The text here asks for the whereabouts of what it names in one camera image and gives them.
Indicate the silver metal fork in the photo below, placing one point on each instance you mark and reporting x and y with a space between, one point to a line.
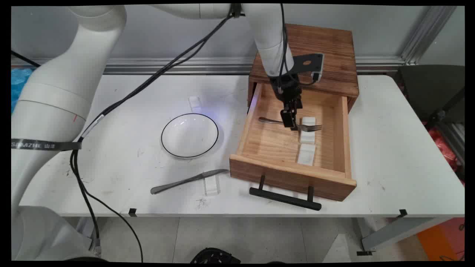
271 121

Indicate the blue plastic sheet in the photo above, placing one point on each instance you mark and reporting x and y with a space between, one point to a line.
18 85

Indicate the white bowl with black rim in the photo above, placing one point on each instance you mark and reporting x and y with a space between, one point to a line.
189 135

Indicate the orange floor panel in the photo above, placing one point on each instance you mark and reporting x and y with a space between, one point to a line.
441 241

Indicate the dark wooden drawer cabinet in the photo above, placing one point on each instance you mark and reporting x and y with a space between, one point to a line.
319 55

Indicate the black device on floor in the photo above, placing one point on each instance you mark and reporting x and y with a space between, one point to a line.
213 256

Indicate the light wooden drawer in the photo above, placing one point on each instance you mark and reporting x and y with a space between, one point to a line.
274 144

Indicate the white cutlery rest block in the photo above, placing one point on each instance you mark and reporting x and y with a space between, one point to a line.
212 185
308 138
306 155
195 104

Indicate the red bag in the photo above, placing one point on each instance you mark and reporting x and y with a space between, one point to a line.
443 148

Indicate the horizontal aluminium frame rail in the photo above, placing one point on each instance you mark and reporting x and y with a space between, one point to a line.
185 66

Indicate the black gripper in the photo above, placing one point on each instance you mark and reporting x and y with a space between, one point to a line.
285 87

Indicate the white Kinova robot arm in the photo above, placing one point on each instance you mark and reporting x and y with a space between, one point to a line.
55 92

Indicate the grey table leg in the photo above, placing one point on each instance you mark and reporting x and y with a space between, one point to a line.
393 231
84 230

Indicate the silver metal knife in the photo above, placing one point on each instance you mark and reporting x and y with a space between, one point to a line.
185 181

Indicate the slanted aluminium frame post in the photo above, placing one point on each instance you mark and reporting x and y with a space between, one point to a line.
426 35

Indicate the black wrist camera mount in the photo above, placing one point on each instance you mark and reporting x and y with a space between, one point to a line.
308 63

